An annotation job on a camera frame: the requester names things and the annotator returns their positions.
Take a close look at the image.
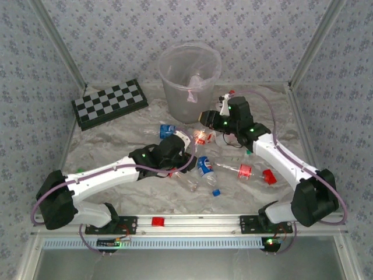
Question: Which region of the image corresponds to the aluminium side rail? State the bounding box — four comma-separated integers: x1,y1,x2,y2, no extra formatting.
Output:
58,86,88,176
287,83,325,172

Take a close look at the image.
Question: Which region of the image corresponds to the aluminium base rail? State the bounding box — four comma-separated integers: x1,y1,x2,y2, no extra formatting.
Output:
30,213,349,236

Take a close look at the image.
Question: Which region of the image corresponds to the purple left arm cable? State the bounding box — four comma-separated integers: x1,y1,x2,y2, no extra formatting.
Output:
30,128,198,256

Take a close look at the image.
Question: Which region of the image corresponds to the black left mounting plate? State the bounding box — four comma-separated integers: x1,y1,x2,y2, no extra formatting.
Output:
84,215,138,236

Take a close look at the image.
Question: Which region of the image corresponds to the clear bottle pepsi label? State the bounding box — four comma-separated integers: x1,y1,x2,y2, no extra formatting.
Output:
196,156,219,189

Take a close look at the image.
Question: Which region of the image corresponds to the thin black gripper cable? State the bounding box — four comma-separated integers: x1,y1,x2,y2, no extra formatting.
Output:
223,132,249,149

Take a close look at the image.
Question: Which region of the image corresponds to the grey metal panel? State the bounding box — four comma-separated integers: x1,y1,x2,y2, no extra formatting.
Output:
17,234,362,280

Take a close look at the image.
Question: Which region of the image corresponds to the right circuit board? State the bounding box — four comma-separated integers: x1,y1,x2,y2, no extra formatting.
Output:
261,236,282,253

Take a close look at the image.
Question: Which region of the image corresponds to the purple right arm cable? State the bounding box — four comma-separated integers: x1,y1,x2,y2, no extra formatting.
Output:
231,89,349,256

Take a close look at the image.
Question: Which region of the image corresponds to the black grey chessboard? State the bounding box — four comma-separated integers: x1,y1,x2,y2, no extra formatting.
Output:
71,78,149,132

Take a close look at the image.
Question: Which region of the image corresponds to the aluminium frame post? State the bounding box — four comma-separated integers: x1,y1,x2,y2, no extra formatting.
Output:
288,0,348,88
28,0,89,90

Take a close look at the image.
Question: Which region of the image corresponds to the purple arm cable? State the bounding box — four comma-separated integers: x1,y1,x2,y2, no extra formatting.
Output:
30,128,198,256
231,89,349,256

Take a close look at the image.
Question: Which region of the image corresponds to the slotted cable duct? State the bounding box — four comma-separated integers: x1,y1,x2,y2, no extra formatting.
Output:
43,236,265,250

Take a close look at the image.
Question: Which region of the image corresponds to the black mounting plate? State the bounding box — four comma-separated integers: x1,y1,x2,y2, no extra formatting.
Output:
239,215,294,234
84,215,138,236

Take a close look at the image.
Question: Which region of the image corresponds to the clear bottle blue label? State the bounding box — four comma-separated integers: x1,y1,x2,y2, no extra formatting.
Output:
141,124,179,140

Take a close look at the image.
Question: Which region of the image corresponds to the translucent plastic bin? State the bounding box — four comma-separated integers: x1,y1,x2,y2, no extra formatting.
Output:
159,40,223,125

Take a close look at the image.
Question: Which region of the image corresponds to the red plastic block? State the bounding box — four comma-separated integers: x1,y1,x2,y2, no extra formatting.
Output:
262,169,277,186

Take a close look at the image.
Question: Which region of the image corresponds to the cola bottle red label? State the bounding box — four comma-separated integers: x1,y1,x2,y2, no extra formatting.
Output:
191,129,207,146

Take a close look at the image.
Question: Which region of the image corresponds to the circuit board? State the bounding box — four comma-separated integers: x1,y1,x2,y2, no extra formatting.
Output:
261,236,282,253
96,238,122,249

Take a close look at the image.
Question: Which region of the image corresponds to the left circuit board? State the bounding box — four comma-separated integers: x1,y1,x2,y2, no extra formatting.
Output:
96,238,122,249

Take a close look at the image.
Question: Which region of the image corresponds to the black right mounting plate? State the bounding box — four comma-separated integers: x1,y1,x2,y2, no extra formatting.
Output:
239,215,294,234

